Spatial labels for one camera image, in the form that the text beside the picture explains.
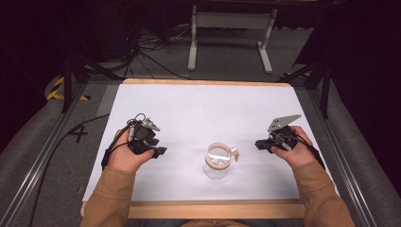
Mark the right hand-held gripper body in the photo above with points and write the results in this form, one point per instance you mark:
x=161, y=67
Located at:
x=285, y=135

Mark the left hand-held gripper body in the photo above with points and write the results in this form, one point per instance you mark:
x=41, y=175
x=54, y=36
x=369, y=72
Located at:
x=143, y=134

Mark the person's right hand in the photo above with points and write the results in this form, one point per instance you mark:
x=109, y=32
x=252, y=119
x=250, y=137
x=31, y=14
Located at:
x=299, y=154

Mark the person's left hand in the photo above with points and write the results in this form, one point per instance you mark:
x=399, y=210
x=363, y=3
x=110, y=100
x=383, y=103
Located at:
x=124, y=157

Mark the clear glass jar with lid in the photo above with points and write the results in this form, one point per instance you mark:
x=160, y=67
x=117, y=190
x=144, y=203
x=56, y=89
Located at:
x=218, y=159

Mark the white table mat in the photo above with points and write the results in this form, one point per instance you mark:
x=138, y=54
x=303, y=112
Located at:
x=201, y=113

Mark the black tripod stand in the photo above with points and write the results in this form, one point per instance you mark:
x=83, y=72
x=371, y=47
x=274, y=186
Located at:
x=324, y=88
x=67, y=82

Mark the wooden table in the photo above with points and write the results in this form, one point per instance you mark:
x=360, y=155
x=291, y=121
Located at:
x=214, y=209

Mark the yellow black floor tape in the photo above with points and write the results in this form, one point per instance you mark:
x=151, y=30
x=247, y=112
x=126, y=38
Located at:
x=56, y=91

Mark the white metal stand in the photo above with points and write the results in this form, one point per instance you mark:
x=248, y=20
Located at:
x=231, y=20

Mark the aluminium floor rail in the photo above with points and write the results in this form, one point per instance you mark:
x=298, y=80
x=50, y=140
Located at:
x=343, y=164
x=38, y=160

